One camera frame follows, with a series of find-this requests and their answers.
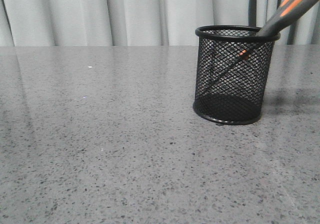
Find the white pleated curtain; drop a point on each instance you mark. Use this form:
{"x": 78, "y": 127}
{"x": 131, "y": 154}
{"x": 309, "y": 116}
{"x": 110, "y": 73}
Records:
{"x": 122, "y": 22}

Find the grey orange handled scissors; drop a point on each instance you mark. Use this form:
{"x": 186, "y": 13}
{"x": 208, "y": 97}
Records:
{"x": 288, "y": 12}

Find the black mesh pen holder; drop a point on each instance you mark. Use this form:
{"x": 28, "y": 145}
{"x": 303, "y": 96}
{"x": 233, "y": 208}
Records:
{"x": 232, "y": 70}

